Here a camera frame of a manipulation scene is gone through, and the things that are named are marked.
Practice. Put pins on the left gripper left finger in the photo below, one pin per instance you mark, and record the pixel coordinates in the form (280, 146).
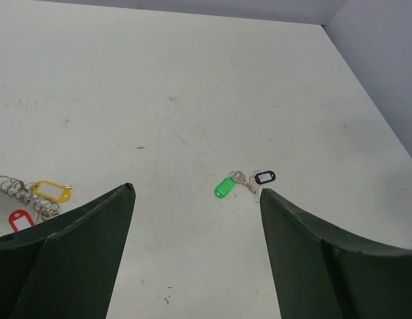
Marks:
(67, 266)

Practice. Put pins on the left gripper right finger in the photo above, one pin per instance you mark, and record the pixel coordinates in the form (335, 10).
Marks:
(323, 271)

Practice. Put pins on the large keyring blue handle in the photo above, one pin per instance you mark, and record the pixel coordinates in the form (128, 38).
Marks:
(22, 192)

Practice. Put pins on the red tag key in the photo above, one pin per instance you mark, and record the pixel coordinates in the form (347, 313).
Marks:
(20, 220)

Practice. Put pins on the black tag key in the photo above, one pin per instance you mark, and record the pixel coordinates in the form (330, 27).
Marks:
(258, 179)

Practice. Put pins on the green tag key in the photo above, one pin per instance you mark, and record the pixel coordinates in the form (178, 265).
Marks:
(228, 184)

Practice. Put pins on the yellow tag key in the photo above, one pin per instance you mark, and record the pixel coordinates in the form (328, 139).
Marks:
(52, 191)

